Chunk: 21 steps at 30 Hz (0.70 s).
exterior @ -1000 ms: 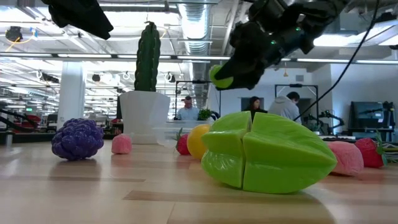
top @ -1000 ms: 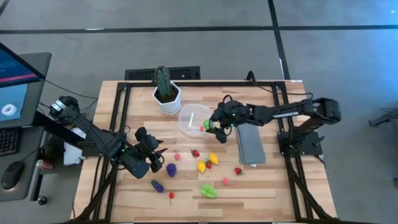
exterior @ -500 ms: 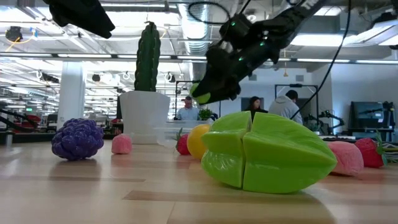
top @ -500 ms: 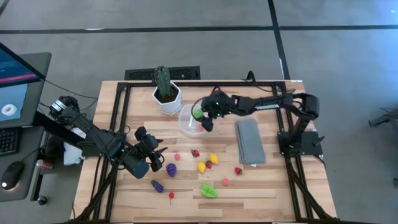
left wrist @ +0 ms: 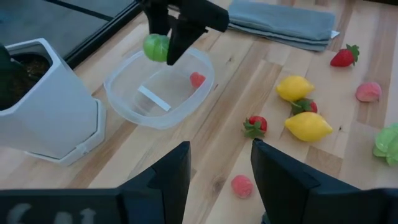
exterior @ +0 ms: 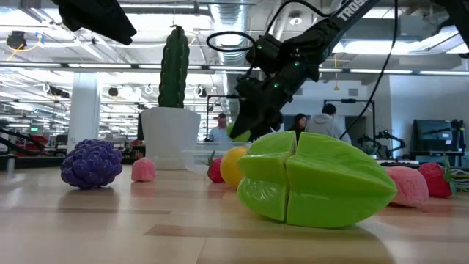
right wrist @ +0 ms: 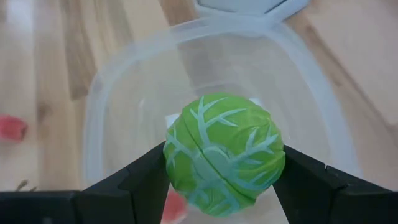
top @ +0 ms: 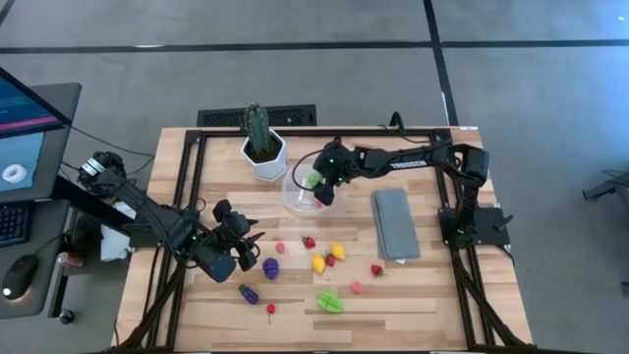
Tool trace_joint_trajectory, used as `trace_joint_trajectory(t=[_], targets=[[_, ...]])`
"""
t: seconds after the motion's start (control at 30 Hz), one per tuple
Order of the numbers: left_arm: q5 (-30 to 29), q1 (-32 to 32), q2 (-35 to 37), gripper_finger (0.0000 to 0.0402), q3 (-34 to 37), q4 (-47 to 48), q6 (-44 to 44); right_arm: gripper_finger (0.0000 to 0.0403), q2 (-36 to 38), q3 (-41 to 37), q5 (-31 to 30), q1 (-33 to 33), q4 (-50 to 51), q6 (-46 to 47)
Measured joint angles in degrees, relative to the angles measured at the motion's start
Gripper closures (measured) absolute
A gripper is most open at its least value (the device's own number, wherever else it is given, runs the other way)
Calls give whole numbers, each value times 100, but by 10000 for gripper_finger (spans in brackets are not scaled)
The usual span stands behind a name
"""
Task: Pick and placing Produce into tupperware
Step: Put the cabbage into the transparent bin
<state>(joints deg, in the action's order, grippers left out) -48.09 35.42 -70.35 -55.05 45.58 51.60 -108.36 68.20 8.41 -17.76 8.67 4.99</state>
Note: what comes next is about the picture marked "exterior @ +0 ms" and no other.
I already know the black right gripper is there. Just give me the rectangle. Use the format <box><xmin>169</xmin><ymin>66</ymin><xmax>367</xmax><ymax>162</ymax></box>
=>
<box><xmin>228</xmin><ymin>65</ymin><xmax>313</xmax><ymax>142</ymax></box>

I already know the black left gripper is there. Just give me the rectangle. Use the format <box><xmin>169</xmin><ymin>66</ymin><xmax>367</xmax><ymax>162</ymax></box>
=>
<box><xmin>51</xmin><ymin>0</ymin><xmax>138</xmax><ymax>46</ymax></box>

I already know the small green toy fruit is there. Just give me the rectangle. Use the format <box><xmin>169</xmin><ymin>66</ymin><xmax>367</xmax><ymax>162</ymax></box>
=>
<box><xmin>226</xmin><ymin>122</ymin><xmax>252</xmax><ymax>144</ymax></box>

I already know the yellow toy lemon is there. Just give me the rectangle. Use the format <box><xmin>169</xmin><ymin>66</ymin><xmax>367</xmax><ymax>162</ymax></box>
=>
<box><xmin>220</xmin><ymin>146</ymin><xmax>250</xmax><ymax>190</ymax></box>

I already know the red toy strawberry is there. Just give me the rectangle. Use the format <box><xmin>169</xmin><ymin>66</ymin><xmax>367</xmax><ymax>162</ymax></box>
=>
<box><xmin>417</xmin><ymin>153</ymin><xmax>459</xmax><ymax>199</ymax></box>
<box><xmin>206</xmin><ymin>150</ymin><xmax>226</xmax><ymax>184</ymax></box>

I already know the green toy starfruit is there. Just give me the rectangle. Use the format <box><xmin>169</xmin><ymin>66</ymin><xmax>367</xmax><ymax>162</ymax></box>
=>
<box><xmin>236</xmin><ymin>131</ymin><xmax>399</xmax><ymax>229</ymax></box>

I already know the small pink toy fruit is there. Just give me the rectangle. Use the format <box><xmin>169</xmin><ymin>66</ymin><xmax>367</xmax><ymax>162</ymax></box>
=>
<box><xmin>130</xmin><ymin>157</ymin><xmax>157</xmax><ymax>183</ymax></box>

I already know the purple toy grape bunch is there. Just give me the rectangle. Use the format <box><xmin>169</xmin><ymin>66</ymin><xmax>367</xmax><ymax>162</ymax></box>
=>
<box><xmin>60</xmin><ymin>139</ymin><xmax>124</xmax><ymax>190</ymax></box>

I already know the large pink toy fruit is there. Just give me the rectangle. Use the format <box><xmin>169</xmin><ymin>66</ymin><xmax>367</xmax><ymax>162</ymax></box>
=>
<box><xmin>386</xmin><ymin>166</ymin><xmax>429</xmax><ymax>208</ymax></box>

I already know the clear plastic tupperware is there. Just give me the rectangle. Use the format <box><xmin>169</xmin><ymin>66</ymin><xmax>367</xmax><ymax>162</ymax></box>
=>
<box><xmin>182</xmin><ymin>141</ymin><xmax>257</xmax><ymax>175</ymax></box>

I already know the person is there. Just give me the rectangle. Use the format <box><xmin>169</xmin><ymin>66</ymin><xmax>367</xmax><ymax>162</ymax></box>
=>
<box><xmin>290</xmin><ymin>112</ymin><xmax>309</xmax><ymax>143</ymax></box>
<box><xmin>208</xmin><ymin>112</ymin><xmax>235</xmax><ymax>143</ymax></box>
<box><xmin>306</xmin><ymin>103</ymin><xmax>352</xmax><ymax>144</ymax></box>

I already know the tall green cactus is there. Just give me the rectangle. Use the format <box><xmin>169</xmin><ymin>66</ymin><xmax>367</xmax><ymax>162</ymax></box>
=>
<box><xmin>158</xmin><ymin>24</ymin><xmax>191</xmax><ymax>109</ymax></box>

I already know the yellow hanging pendant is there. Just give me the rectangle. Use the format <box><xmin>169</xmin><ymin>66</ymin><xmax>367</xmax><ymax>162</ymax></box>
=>
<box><xmin>332</xmin><ymin>53</ymin><xmax>340</xmax><ymax>92</ymax></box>

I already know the white plant pot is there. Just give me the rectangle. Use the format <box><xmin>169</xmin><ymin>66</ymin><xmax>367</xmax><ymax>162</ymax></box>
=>
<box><xmin>140</xmin><ymin>106</ymin><xmax>202</xmax><ymax>171</ymax></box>

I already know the white building column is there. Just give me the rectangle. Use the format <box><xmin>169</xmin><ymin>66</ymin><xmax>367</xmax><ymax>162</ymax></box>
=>
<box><xmin>67</xmin><ymin>72</ymin><xmax>103</xmax><ymax>154</ymax></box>

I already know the black ceiling device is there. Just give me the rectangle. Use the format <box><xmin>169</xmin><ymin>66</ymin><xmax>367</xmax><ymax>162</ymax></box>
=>
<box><xmin>6</xmin><ymin>31</ymin><xmax>41</xmax><ymax>52</ymax></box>

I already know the long ceiling light strip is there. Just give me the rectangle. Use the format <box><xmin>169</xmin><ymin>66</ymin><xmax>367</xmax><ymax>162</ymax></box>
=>
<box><xmin>0</xmin><ymin>62</ymin><xmax>469</xmax><ymax>76</ymax></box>

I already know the red office chair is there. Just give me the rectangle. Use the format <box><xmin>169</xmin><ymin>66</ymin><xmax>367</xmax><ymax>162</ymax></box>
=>
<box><xmin>29</xmin><ymin>134</ymin><xmax>49</xmax><ymax>151</ymax></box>

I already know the dark background desk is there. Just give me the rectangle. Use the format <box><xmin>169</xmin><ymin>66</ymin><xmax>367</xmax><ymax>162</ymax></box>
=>
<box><xmin>0</xmin><ymin>156</ymin><xmax>142</xmax><ymax>170</ymax></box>

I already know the dark computer monitor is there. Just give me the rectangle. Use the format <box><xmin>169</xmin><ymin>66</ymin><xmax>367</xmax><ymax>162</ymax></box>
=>
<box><xmin>413</xmin><ymin>119</ymin><xmax>457</xmax><ymax>152</ymax></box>

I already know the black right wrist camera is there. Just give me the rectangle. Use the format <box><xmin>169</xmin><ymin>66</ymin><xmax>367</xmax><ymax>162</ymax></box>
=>
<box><xmin>236</xmin><ymin>75</ymin><xmax>258</xmax><ymax>99</ymax></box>

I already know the silver corrugated ventilation duct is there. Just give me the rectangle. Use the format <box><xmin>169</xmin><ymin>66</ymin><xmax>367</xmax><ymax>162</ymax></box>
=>
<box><xmin>209</xmin><ymin>3</ymin><xmax>254</xmax><ymax>122</ymax></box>

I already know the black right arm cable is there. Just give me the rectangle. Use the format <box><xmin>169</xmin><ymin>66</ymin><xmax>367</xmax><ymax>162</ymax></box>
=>
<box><xmin>339</xmin><ymin>0</ymin><xmax>400</xmax><ymax>141</ymax></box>

